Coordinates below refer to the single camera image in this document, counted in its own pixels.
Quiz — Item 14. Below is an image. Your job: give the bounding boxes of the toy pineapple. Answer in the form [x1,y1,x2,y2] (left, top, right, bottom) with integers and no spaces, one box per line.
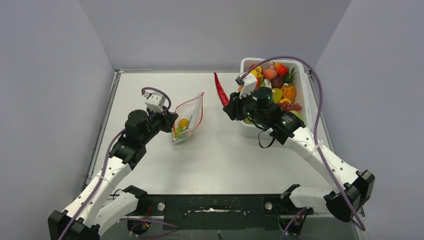
[281,67,297,103]

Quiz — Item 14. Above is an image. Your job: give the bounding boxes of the green toy cabbage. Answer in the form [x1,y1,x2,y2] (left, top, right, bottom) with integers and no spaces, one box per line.
[290,110,303,121]

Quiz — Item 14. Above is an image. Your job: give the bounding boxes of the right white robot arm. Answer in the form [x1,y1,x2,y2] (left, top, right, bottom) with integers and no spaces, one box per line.
[223,87,375,223]

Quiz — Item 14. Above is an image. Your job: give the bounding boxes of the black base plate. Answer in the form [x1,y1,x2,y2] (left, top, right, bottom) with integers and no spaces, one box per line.
[126,194,300,237]

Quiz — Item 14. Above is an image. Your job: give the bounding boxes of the aluminium frame rail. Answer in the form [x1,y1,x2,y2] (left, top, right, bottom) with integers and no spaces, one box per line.
[67,194,365,220]

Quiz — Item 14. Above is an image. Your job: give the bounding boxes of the red toy chili pepper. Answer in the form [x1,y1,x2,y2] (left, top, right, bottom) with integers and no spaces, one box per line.
[213,72,230,107]

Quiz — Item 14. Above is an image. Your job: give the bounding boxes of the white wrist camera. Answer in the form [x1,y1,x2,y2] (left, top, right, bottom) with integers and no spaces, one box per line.
[142,91,168,114]
[235,73,258,99]

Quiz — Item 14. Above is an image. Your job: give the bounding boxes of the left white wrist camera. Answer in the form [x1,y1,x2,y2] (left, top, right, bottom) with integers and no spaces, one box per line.
[142,91,168,114]

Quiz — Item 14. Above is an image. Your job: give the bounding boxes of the yellow toy lemon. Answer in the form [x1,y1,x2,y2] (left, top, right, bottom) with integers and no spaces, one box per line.
[177,118,190,130]

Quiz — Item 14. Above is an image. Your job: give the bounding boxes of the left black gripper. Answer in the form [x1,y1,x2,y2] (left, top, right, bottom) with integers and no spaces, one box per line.
[140,105,178,145]

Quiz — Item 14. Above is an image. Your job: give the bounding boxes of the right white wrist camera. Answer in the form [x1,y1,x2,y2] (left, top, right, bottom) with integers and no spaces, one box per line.
[235,73,258,99]

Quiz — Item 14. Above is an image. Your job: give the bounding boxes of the white plastic food bin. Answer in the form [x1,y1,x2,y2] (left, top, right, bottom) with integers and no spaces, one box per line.
[237,58,314,138]

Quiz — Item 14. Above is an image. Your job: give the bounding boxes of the toy peach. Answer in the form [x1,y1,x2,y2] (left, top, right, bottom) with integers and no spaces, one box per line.
[263,69,278,80]

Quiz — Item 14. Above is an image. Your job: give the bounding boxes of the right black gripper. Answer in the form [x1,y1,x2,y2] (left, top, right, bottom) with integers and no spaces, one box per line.
[224,87,267,125]

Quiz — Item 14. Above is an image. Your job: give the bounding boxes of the green toy vegetable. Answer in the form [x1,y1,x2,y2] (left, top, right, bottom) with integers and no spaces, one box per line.
[175,127,184,137]

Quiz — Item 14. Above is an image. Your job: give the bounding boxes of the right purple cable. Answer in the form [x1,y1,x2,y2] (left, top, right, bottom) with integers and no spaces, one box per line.
[237,55,367,240]

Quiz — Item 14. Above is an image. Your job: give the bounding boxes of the purple toy grapes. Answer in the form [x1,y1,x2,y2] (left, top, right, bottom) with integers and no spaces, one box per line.
[279,101,302,112]

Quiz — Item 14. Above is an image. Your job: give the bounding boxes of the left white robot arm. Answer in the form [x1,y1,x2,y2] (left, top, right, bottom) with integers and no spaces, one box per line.
[47,109,178,240]

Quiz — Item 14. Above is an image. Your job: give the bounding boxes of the green toy chili pepper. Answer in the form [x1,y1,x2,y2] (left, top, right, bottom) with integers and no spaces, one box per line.
[185,115,194,130]

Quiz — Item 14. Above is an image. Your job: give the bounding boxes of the clear zip top bag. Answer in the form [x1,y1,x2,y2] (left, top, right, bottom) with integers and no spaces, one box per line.
[171,92,205,144]

